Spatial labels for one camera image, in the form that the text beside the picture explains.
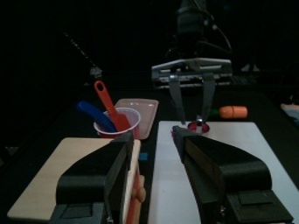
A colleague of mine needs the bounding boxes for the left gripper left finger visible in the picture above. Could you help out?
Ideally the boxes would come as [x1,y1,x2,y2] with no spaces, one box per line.
[49,130,136,224]

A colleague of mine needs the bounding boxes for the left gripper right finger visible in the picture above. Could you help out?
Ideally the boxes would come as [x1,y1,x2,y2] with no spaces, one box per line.
[172,125,295,224]

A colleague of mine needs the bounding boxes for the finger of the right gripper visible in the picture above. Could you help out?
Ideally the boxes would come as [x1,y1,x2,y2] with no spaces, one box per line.
[168,73,187,126]
[195,73,216,134]

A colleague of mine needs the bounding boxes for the red round dough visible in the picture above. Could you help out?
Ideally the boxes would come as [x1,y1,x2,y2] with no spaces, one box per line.
[187,122,211,135]

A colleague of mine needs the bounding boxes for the wooden drawer box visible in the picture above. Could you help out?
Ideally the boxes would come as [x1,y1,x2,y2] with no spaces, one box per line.
[5,136,143,224]

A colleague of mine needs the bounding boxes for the drawer with orange knob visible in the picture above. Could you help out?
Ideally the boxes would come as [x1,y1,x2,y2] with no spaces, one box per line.
[125,171,148,224]

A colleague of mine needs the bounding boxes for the orange toy carrot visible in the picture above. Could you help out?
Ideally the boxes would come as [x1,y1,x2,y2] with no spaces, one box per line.
[209,105,248,120]

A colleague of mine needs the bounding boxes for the white cutting board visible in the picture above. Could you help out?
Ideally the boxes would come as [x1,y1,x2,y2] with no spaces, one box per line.
[145,121,299,224]

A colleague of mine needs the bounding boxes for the red plastic cup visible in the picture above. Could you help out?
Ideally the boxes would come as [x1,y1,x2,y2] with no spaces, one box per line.
[92,107,143,140]

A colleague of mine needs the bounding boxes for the red plastic spatula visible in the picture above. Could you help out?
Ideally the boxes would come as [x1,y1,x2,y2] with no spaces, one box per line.
[93,80,133,132]

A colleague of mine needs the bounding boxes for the blue plastic spatula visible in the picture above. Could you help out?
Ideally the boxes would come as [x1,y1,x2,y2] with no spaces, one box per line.
[74,101,119,134]

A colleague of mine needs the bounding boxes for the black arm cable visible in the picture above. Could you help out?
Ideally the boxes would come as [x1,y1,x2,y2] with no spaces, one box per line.
[208,16,233,56]

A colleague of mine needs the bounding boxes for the silver frame clamp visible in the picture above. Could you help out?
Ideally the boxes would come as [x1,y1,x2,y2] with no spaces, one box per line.
[88,66,104,79]

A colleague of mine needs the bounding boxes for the thin white cord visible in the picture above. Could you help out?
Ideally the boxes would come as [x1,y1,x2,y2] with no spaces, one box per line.
[61,31,98,70]

